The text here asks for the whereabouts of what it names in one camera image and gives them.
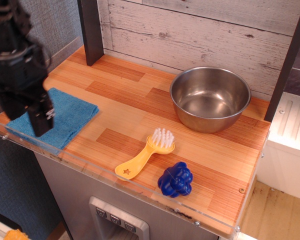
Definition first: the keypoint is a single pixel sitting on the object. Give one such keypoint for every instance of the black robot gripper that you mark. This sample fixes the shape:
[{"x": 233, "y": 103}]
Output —
[{"x": 22, "y": 73}]

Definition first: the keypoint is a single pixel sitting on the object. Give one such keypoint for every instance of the blue rag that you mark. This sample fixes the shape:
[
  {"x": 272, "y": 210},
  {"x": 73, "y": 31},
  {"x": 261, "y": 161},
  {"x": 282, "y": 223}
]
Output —
[{"x": 71, "y": 115}]

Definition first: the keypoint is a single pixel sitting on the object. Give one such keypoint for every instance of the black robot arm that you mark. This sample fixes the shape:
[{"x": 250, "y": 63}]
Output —
[{"x": 7, "y": 12}]

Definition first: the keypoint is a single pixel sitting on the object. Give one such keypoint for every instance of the silver metal pot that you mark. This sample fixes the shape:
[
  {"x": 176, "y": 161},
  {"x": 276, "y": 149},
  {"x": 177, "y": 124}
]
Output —
[{"x": 209, "y": 99}]

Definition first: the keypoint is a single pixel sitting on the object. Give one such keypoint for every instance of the grey toy kitchen cabinet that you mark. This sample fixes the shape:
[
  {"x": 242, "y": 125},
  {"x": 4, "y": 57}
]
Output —
[{"x": 72, "y": 190}]

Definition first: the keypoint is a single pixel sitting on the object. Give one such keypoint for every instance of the orange object bottom left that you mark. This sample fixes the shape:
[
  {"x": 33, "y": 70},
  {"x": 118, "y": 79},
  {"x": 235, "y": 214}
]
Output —
[{"x": 15, "y": 234}]

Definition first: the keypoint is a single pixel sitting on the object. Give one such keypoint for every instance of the silver dispenser panel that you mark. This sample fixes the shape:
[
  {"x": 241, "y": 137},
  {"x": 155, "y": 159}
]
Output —
[{"x": 110, "y": 221}]

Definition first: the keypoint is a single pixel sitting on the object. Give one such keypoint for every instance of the yellow scrub brush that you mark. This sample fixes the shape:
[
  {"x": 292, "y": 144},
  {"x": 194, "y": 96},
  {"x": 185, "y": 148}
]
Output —
[{"x": 160, "y": 142}]

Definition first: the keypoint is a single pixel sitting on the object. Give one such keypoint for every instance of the blue plastic grape toy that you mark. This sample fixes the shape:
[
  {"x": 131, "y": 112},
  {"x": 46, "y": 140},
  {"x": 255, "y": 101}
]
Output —
[{"x": 176, "y": 180}]

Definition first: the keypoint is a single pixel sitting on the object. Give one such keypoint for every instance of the clear acrylic edge guard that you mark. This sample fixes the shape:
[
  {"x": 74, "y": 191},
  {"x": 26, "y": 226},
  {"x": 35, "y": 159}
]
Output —
[{"x": 186, "y": 207}]

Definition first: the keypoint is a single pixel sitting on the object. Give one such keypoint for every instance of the white toy sink unit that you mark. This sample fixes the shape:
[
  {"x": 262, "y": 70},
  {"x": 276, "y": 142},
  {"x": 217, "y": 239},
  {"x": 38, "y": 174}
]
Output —
[{"x": 279, "y": 165}]

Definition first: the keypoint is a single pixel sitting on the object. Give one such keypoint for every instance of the dark right shelf post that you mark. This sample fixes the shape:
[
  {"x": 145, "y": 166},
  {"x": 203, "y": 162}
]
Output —
[{"x": 284, "y": 74}]

